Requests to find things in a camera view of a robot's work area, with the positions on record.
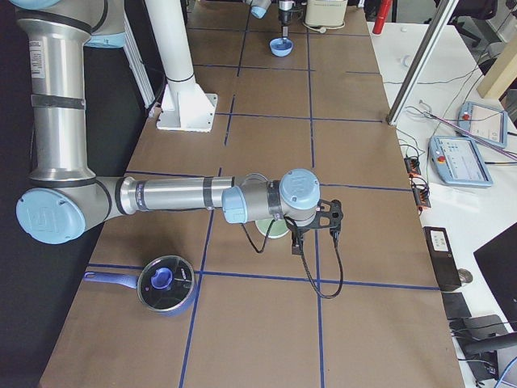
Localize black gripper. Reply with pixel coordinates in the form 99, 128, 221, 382
284, 216, 319, 255
279, 0, 294, 39

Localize blue bowl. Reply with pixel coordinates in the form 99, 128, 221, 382
269, 37, 294, 57

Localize green bowl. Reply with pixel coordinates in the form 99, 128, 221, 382
254, 219, 289, 239

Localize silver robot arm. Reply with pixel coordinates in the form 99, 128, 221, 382
15, 1, 322, 244
244, 0, 295, 40

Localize silver toaster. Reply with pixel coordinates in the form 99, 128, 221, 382
304, 0, 347, 27

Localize orange black connector block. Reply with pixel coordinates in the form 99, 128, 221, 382
404, 157, 422, 178

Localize blue saucepan with glass lid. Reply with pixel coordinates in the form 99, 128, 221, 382
83, 255, 198, 316

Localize black power box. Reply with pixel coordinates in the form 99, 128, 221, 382
423, 226, 461, 292

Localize near teach pendant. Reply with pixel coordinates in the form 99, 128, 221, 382
429, 136, 494, 188

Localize teach pendant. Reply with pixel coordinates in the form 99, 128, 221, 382
457, 101, 508, 149
429, 136, 494, 188

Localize black monitor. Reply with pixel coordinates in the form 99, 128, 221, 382
474, 225, 517, 330

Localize far teach pendant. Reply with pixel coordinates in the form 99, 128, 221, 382
457, 101, 508, 149

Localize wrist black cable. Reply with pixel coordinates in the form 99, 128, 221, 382
240, 217, 344, 300

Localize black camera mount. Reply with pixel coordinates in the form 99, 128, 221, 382
317, 199, 343, 240

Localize white pedestal column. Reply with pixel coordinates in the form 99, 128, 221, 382
145, 0, 218, 133

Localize aluminium frame post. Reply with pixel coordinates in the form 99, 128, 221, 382
386, 0, 459, 126

